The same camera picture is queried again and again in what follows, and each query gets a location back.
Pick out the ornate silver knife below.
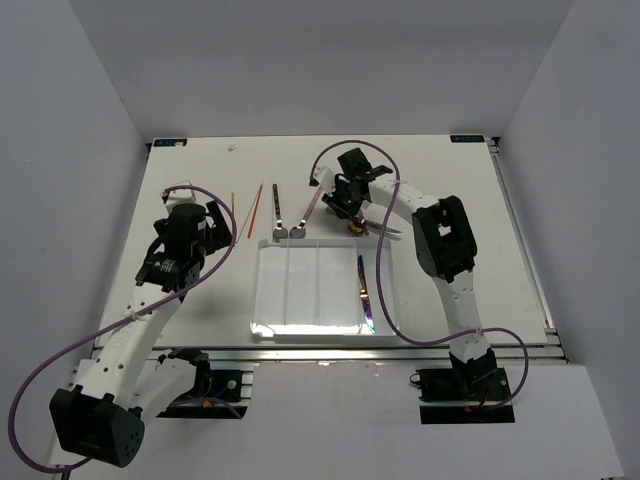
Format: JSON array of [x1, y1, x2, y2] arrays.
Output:
[[365, 219, 402, 236]]

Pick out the rainbow iridescent knife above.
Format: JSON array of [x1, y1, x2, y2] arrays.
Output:
[[357, 254, 375, 333]]

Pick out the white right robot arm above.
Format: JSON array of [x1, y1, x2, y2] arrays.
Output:
[[309, 148, 497, 399]]

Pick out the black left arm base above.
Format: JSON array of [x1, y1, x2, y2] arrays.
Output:
[[157, 348, 253, 420]]

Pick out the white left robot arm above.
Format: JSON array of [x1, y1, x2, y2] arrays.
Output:
[[49, 201, 233, 468]]

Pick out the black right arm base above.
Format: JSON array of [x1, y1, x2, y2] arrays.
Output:
[[409, 366, 516, 425]]

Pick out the rainbow iridescent spoon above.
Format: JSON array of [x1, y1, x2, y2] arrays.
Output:
[[348, 220, 368, 237]]

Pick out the orange chopstick right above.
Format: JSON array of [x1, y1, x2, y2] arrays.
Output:
[[247, 183, 264, 239]]

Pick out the blue label sticker left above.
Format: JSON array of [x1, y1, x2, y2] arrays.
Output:
[[152, 138, 188, 148]]

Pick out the blue label sticker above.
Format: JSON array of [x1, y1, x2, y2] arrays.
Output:
[[152, 138, 188, 148], [449, 134, 485, 143]]

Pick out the white divided cutlery tray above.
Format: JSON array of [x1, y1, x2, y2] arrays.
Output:
[[250, 237, 394, 344]]

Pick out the blue label sticker right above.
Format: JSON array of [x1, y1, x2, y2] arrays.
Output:
[[449, 134, 485, 143]]

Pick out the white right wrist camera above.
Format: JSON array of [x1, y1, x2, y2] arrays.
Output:
[[309, 166, 335, 195]]

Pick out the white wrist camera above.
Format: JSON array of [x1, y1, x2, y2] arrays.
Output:
[[160, 180, 197, 214], [309, 166, 335, 195]]

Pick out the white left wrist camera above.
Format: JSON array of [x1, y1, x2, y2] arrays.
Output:
[[160, 180, 197, 214]]

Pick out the pink handled spoon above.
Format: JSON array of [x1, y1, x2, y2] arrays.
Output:
[[289, 187, 323, 239]]

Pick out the black handled spoon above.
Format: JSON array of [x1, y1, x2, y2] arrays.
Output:
[[272, 183, 288, 242]]

